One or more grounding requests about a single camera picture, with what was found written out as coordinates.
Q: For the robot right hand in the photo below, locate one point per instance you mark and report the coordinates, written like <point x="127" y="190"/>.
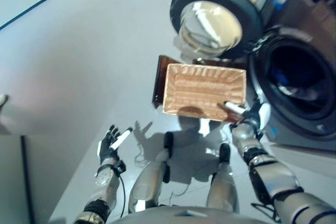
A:
<point x="256" y="115"/>

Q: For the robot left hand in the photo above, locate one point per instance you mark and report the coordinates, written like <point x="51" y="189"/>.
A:
<point x="109" y="145"/>

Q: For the blue garment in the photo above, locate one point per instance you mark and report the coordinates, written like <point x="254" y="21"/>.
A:
<point x="281" y="74"/>

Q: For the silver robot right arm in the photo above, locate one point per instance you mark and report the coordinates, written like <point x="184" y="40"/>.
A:
<point x="267" y="166"/>

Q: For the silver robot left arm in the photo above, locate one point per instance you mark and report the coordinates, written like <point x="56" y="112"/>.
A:
<point x="102" y="187"/>

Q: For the grey front-load washing machine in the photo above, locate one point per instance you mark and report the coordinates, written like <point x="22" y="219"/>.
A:
<point x="296" y="77"/>

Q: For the rectangular wicker laundry basket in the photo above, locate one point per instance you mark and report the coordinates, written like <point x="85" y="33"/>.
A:
<point x="204" y="90"/>

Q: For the silver robot right leg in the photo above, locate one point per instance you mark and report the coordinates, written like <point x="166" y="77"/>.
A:
<point x="221" y="182"/>

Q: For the brown wooden stool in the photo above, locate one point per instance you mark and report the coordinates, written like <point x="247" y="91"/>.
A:
<point x="158" y="77"/>

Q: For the grey robot torso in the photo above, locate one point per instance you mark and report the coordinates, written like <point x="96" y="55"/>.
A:
<point x="183" y="216"/>

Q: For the round glass washer door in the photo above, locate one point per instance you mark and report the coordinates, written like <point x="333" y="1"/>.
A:
<point x="210" y="22"/>

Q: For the person in black trousers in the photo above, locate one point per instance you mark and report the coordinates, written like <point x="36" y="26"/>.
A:
<point x="3" y="100"/>

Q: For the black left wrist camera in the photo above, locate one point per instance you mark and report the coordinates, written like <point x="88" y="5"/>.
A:
<point x="120" y="167"/>

